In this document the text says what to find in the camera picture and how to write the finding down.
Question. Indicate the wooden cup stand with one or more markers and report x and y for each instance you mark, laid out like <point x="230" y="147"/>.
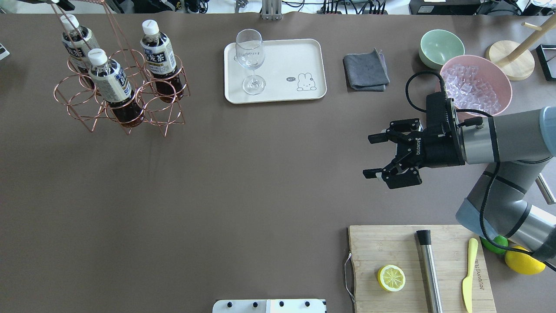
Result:
<point x="515" y="59"/>

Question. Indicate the yellow lemon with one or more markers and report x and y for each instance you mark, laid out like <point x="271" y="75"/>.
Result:
<point x="523" y="263"/>

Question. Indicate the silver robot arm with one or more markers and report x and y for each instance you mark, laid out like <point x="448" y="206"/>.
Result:
<point x="515" y="149"/>

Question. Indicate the black glass rack tray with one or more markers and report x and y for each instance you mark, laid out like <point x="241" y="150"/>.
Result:
<point x="546" y="53"/>

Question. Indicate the yellow plastic knife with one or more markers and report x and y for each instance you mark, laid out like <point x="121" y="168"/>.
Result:
<point x="467" y="283"/>

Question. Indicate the lemon half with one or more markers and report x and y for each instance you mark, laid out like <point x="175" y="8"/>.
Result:
<point x="391" y="278"/>

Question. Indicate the copper wire bottle basket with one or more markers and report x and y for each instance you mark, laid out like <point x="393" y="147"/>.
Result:
<point x="86" y="105"/>

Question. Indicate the grey folded cloth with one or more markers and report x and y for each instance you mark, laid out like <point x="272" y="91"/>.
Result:
<point x="366" y="71"/>

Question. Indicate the bamboo cutting board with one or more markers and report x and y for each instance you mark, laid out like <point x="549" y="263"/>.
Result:
<point x="374" y="246"/>

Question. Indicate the green bowl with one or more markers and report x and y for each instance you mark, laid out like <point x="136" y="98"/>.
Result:
<point x="439" y="46"/>

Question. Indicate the tea bottle white cap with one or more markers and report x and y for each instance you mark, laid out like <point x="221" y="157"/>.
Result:
<point x="78" y="41"/>
<point x="112" y="83"/>
<point x="161" y="62"/>

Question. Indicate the steel muddler black tip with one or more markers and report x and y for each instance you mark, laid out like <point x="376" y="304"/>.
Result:
<point x="431" y="281"/>

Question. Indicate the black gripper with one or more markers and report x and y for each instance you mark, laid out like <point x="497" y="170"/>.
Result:
<point x="439" y="153"/>

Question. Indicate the cream rabbit tray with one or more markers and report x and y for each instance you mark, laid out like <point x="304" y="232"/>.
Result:
<point x="293" y="70"/>

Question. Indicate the clear wine glass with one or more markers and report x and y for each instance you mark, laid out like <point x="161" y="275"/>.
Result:
<point x="249" y="49"/>

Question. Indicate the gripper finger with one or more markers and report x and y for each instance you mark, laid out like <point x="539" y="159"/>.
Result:
<point x="62" y="4"/>

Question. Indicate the pink bowl of ice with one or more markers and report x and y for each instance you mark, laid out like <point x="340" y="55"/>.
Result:
<point x="475" y="83"/>

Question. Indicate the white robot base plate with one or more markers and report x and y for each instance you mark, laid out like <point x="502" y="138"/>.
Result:
<point x="270" y="306"/>

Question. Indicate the metal ice scoop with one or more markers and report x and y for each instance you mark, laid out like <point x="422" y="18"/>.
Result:
<point x="545" y="190"/>

